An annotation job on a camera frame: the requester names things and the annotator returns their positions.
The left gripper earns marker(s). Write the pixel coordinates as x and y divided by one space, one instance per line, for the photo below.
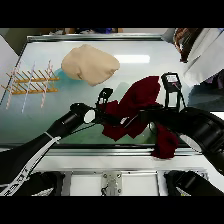
110 119

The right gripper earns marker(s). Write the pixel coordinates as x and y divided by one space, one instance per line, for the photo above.
151 116

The dark red long-sleeved shirt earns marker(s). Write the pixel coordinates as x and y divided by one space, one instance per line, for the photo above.
140 95

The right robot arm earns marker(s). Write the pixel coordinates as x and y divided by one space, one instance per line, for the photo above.
200 128

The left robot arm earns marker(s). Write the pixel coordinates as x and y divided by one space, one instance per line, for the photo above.
23 156

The heap of clothes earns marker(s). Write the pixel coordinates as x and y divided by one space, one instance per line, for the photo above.
203 56

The beige garment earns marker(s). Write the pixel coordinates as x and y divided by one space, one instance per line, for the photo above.
90 65

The wooden hanger rack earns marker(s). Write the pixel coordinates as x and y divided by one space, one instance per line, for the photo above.
33 80

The silver frame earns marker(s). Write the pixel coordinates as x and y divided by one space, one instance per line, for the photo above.
113 156

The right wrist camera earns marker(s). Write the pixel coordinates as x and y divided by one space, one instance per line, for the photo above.
170 79

